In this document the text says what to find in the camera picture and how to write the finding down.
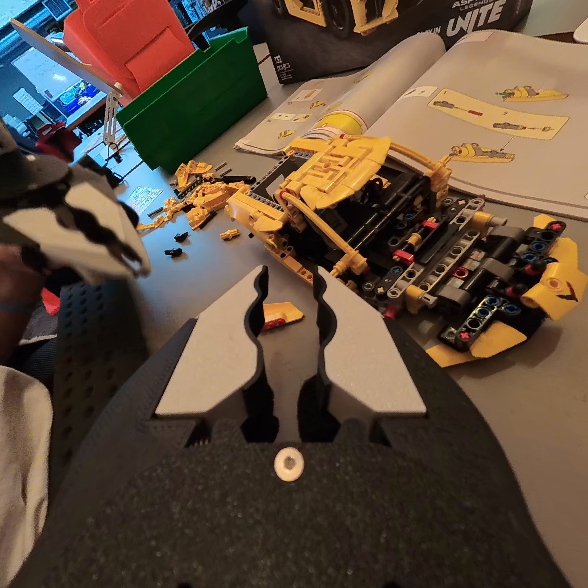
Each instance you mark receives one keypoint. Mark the green plastic bin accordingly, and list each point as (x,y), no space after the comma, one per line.
(193,105)

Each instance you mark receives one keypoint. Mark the black connector brick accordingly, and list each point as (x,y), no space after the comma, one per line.
(181,237)
(173,252)

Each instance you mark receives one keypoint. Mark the person's left hand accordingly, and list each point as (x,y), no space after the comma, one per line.
(13,280)

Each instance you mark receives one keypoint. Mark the person's white shirt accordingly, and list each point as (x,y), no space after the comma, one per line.
(23,459)

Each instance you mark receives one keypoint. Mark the building instruction booklet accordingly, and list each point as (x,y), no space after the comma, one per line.
(505,174)

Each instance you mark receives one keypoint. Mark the black toy car box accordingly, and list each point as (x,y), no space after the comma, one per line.
(298,46)

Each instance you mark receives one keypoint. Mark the orange plastic bin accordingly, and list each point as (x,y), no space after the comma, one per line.
(128,36)

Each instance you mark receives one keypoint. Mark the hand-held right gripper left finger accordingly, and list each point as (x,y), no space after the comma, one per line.
(211,367)

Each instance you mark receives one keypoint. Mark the small yellow connector brick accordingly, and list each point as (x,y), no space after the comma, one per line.
(229,233)

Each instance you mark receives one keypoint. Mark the black perforated mat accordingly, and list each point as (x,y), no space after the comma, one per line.
(92,330)

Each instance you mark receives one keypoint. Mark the yellow curved panel brick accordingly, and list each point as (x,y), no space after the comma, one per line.
(287,310)

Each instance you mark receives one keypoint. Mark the yellow black sticker sheet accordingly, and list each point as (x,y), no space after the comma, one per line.
(146,198)

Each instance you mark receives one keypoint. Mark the grey desk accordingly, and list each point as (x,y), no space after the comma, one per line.
(528,404)

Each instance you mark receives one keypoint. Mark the pile of yellow bricks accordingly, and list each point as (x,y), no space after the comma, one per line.
(206,197)

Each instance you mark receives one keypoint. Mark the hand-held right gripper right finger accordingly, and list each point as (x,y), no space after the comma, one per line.
(372,367)

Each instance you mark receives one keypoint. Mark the yellow brick toy car model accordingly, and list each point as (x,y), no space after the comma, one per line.
(349,170)

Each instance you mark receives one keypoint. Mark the pale blue wristband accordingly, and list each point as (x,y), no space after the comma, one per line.
(16,307)

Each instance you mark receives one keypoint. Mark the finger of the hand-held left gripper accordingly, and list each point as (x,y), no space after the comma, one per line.
(105,206)
(59,239)

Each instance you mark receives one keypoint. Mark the person's left forearm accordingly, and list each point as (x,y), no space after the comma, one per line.
(9,335)

